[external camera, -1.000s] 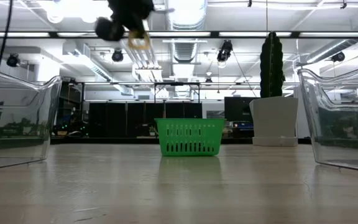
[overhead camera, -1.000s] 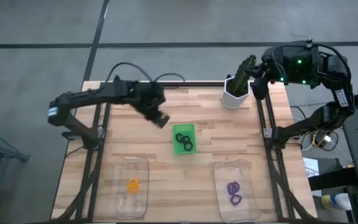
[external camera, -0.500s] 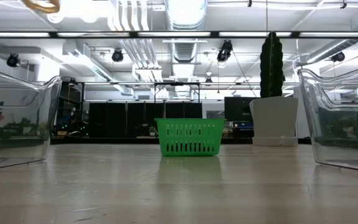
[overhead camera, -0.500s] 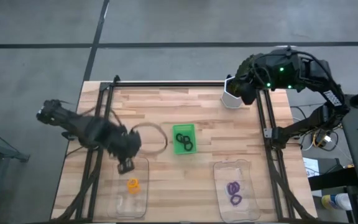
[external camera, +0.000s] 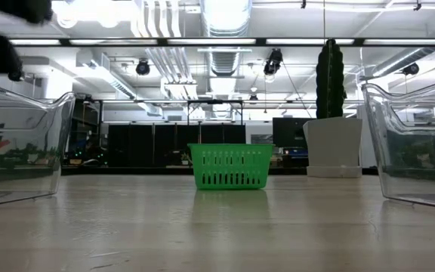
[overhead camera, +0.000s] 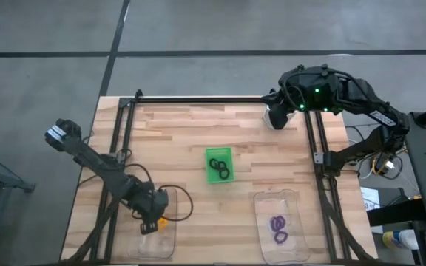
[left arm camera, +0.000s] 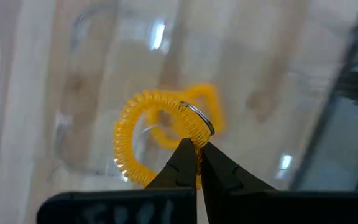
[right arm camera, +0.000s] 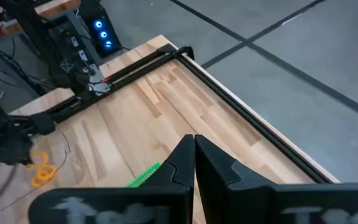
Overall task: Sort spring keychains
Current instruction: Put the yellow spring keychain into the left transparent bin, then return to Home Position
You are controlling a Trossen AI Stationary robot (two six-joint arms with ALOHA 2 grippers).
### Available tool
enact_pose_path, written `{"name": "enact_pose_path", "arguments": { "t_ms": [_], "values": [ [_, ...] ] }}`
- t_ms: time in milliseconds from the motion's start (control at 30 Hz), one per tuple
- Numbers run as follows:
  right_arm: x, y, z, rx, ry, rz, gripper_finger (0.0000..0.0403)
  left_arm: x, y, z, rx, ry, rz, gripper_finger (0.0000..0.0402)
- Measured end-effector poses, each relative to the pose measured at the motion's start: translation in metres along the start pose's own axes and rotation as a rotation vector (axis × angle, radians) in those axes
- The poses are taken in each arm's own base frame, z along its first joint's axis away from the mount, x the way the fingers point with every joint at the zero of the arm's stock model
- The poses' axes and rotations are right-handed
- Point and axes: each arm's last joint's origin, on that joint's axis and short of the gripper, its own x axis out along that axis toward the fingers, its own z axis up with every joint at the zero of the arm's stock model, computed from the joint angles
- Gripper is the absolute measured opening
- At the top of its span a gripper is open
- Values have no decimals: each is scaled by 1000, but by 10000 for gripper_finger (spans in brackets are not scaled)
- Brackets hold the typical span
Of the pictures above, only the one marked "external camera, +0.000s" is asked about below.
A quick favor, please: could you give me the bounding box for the clear plastic bin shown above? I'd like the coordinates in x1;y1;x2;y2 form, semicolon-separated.
360;75;435;212
0;78;77;209

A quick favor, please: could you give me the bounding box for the black ceiling spotlight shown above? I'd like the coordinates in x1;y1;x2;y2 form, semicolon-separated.
134;58;151;76
263;48;284;76
402;62;421;76

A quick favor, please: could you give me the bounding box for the black cabinet row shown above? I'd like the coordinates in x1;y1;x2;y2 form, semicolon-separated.
106;123;247;167

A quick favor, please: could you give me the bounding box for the green plastic basket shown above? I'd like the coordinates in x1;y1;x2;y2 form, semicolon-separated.
187;142;275;191

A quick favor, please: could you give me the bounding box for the black monitor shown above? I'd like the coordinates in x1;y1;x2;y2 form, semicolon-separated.
272;116;309;149

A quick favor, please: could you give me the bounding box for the tall green cactus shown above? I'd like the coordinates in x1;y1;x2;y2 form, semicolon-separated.
314;37;347;120

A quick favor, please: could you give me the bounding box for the white square planter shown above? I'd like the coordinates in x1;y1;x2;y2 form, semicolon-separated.
302;116;364;169

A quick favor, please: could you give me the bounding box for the silver round air duct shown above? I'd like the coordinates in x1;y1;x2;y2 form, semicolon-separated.
200;0;253;37

